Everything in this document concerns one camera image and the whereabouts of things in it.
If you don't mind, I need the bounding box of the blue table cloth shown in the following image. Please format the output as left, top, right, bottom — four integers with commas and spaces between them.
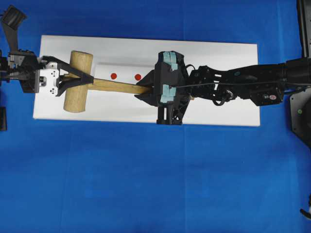
0, 0, 311, 233

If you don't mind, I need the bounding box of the black table edge rail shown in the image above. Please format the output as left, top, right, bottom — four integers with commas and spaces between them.
296, 0, 311, 58

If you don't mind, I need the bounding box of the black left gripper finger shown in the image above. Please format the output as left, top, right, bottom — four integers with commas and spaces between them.
41, 56, 88, 78
56, 75, 94, 97

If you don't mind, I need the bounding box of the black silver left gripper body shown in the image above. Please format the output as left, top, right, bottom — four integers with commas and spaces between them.
7, 50, 61, 93

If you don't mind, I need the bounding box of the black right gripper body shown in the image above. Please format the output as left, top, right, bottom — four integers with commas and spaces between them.
154, 51, 190, 125

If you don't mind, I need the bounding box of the small white raised block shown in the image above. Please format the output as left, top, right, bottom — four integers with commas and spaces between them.
93, 63, 154, 84

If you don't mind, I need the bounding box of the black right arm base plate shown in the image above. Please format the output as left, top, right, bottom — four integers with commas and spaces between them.
290, 89, 311, 148

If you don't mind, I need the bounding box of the wooden mallet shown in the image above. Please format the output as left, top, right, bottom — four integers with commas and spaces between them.
63, 50, 152, 113

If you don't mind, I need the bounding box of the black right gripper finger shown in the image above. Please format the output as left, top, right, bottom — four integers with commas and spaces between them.
134, 92, 158, 107
136, 69, 155, 88

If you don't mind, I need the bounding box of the black object at bottom right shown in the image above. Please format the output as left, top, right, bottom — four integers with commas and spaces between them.
300, 194, 311, 219

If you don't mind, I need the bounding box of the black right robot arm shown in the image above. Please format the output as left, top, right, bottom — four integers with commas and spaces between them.
135, 51, 311, 125

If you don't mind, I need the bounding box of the black left arm base part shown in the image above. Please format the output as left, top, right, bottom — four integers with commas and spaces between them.
0, 107, 7, 131

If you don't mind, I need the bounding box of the large white foam board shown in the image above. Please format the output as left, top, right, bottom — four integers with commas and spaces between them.
33, 35, 260, 127

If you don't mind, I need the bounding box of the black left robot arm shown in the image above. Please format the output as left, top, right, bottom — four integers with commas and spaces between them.
0, 5, 94, 97

